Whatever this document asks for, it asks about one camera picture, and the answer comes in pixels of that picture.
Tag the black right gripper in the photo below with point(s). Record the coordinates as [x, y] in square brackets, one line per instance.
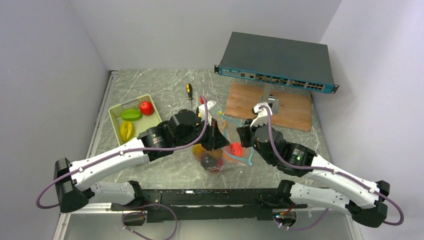
[244, 132]

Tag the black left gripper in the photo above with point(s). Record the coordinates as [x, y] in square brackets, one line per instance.
[215, 139]

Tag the orange mango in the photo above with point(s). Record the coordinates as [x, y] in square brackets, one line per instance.
[198, 151]

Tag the dark purple mangosteen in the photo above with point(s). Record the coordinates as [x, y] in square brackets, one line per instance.
[208, 162]

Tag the clear zip top bag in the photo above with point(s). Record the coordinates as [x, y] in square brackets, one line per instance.
[228, 126]

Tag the red apple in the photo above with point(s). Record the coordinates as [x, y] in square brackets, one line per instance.
[146, 108]

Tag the red pomegranate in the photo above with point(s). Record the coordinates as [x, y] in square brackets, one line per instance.
[217, 166]

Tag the yellow starfruit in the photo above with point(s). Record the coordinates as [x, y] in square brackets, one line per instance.
[126, 131]

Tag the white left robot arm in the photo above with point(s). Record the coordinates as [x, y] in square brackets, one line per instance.
[79, 183]

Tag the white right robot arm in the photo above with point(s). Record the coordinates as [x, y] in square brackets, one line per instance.
[351, 195]

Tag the upper yellow black screwdriver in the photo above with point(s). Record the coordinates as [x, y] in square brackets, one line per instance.
[189, 91]

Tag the wooden board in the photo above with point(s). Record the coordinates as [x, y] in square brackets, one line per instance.
[290, 110]

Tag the green plastic basket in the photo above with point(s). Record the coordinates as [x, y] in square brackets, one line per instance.
[140, 125]

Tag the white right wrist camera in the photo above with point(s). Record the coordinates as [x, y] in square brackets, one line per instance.
[263, 112]

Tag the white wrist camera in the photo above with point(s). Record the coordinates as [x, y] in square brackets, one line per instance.
[206, 109]
[263, 112]

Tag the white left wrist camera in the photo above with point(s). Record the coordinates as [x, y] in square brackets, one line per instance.
[206, 109]

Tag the metal switch stand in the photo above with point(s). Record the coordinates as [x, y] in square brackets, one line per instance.
[270, 99]

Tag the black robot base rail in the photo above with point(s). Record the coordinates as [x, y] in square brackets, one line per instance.
[212, 204]

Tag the teal network switch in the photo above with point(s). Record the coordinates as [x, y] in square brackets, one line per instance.
[278, 61]

